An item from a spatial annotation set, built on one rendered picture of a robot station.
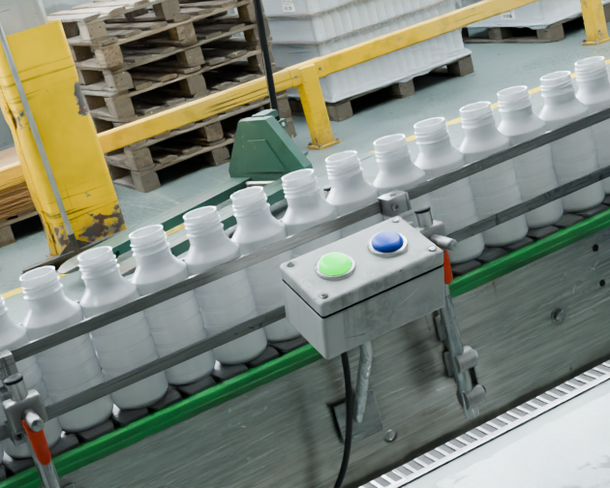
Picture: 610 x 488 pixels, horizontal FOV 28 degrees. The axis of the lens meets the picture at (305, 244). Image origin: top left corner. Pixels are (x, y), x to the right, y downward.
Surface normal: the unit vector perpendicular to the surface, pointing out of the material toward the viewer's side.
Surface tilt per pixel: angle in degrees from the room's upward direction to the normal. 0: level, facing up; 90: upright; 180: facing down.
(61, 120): 90
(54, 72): 90
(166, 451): 90
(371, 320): 110
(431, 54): 90
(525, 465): 0
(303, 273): 20
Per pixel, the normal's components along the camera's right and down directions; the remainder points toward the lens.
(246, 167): -0.65, 0.38
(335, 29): 0.44, 0.15
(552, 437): -0.26, -0.92
